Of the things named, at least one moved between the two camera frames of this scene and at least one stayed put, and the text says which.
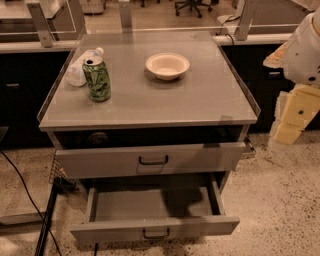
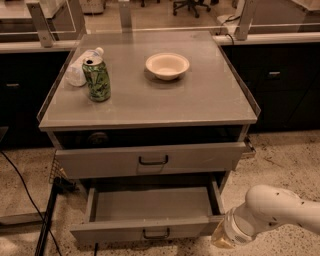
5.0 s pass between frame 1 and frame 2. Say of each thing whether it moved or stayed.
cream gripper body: moved
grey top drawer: stayed
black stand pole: stayed
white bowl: stayed
